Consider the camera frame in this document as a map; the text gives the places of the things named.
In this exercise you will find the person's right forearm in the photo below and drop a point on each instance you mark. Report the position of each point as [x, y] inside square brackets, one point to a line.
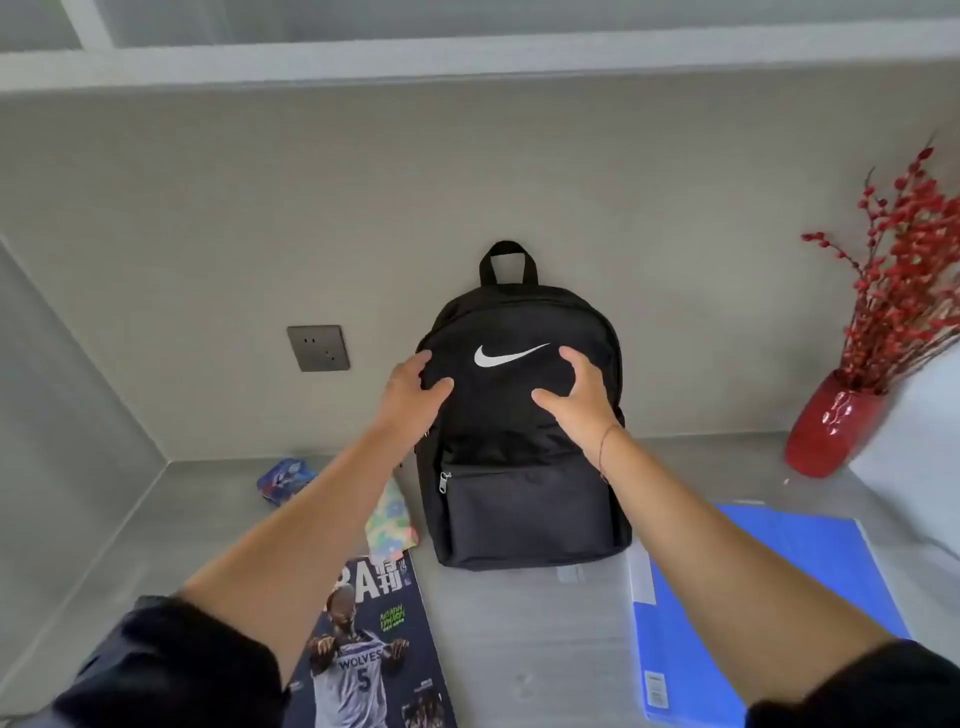
[712, 570]

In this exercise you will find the grey wall socket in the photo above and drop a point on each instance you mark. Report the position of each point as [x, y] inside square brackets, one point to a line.
[319, 349]

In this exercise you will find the person's left forearm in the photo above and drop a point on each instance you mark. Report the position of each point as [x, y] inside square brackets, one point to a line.
[300, 555]

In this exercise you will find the red berry branches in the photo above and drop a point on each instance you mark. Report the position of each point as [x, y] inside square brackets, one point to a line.
[900, 300]

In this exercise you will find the dark blue basketball magazine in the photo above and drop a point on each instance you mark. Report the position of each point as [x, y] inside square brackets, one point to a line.
[375, 675]

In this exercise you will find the person's right hand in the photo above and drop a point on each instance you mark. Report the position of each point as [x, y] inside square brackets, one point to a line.
[589, 412]

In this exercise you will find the red vase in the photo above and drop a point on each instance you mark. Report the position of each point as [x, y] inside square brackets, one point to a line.
[829, 427]

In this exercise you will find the pastel colourful pencil pouch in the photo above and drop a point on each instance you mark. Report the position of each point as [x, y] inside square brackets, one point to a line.
[390, 525]

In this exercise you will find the person's left hand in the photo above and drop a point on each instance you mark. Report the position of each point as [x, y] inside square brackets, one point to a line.
[409, 409]

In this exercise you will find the blue folder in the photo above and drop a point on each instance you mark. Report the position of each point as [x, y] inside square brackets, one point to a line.
[810, 570]

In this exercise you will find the black backpack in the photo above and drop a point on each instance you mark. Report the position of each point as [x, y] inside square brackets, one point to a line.
[517, 510]

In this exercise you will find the white overhead shelf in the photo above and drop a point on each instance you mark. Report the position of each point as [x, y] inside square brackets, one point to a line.
[450, 60]

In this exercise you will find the person's black top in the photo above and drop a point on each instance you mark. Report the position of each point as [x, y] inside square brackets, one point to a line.
[150, 675]

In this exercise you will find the blue cartoon pencil tin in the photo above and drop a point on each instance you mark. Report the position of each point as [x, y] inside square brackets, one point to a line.
[285, 480]

